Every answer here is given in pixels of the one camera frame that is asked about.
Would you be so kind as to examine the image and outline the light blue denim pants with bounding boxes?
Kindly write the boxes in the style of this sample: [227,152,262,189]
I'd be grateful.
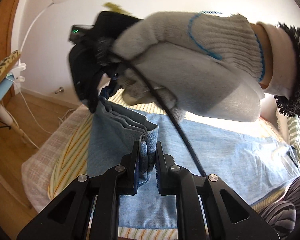
[86,90,300,229]

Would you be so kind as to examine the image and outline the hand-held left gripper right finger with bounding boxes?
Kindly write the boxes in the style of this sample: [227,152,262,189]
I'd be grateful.
[155,141,280,240]

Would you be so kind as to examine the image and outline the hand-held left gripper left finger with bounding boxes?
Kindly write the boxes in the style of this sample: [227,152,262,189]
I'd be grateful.
[16,142,140,240]

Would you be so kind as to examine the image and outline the white cable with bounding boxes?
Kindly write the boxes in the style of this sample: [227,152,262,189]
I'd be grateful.
[15,79,73,141]

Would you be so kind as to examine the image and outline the curved wooden frame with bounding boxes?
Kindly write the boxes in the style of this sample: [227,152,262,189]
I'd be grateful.
[0,159,33,210]

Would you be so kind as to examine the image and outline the leopard print cloth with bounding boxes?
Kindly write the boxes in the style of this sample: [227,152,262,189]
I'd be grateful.
[0,50,22,93]

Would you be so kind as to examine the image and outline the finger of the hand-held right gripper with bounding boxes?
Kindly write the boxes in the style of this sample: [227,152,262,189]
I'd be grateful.
[86,67,108,113]
[101,74,121,98]

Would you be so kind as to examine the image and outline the yellow green object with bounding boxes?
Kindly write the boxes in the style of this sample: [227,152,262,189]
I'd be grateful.
[104,2,131,14]

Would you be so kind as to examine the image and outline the thick black cable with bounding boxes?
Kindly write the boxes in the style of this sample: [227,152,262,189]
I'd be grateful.
[109,51,209,179]

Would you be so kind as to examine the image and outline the green striped white pillow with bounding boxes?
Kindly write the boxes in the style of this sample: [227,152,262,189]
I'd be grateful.
[286,116,300,155]

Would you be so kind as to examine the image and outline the yellow striped cloth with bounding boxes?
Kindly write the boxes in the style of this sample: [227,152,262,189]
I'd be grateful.
[47,90,290,239]

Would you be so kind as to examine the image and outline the wooden door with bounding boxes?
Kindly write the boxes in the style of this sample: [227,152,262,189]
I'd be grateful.
[0,0,28,95]

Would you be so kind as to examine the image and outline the person's right hand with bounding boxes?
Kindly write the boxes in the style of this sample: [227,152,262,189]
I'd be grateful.
[111,10,265,123]

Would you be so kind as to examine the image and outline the person's zebra patterned pants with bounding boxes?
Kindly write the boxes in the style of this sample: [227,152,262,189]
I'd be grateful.
[259,174,300,240]

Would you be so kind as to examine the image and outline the person's right forearm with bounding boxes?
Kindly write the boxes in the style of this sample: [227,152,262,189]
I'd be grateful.
[250,21,300,118]

